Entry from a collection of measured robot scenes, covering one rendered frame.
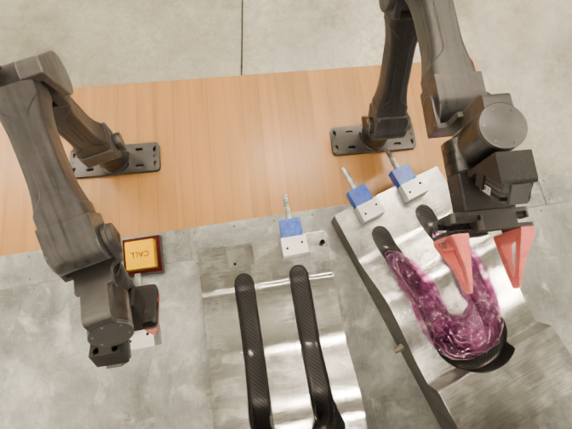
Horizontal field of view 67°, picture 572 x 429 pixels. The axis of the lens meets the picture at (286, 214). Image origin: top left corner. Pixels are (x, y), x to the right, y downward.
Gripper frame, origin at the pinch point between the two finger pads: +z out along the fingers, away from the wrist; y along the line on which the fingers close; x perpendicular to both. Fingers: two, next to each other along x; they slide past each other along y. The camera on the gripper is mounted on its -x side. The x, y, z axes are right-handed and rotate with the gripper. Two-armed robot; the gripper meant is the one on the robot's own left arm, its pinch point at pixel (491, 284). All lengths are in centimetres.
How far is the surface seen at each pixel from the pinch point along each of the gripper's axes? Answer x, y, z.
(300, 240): 28.0, -21.1, -12.4
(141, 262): 36, -54, -12
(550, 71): 123, 114, -95
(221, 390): 27.8, -38.3, 13.1
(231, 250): 33, -35, -13
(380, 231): 34.6, -3.3, -13.7
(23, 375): 39, -79, 8
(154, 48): 124, -69, -122
